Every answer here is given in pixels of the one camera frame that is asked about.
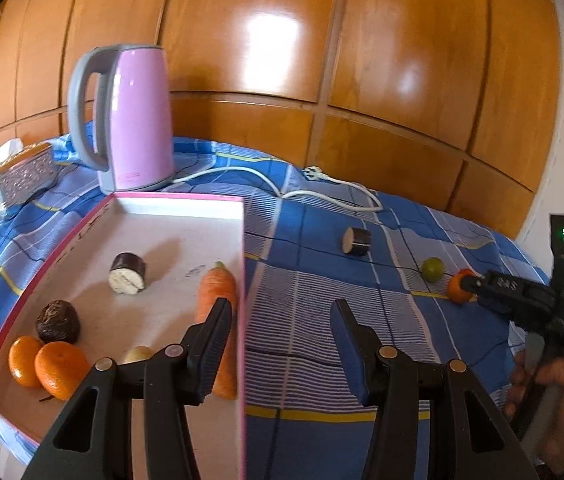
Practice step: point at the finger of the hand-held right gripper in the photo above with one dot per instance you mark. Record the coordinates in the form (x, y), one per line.
(504, 311)
(504, 284)

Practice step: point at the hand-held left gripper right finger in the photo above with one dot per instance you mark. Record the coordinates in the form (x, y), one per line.
(349, 355)

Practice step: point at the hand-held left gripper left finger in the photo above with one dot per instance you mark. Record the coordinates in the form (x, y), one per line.
(214, 355)

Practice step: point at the small orange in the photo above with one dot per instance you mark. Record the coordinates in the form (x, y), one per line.
(456, 291)

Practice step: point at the orange carrot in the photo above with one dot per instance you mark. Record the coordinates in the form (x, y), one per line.
(217, 285)

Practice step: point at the pale yellow fruit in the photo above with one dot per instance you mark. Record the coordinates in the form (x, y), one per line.
(137, 356)

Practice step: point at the dark eggplant piece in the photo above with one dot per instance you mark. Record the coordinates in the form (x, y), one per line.
(355, 242)
(127, 273)

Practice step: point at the pink rimmed white tray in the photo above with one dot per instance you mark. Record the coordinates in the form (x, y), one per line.
(162, 240)

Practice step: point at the large orange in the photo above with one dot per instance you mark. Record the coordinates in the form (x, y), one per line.
(62, 370)

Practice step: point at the wrinkled dark passion fruit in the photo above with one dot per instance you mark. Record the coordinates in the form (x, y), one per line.
(58, 321)

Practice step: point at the blue plaid cloth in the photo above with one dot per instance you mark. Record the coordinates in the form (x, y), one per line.
(312, 310)

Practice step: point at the green lime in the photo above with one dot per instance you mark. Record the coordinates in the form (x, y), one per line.
(432, 269)

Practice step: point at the pink electric kettle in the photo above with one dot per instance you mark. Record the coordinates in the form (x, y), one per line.
(137, 115)

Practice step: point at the silver embossed tissue box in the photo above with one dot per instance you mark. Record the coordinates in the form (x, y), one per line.
(24, 175)

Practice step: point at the white tissue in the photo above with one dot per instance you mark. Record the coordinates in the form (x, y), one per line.
(9, 150)

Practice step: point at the wooden wardrobe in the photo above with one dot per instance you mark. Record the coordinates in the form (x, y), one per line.
(272, 35)

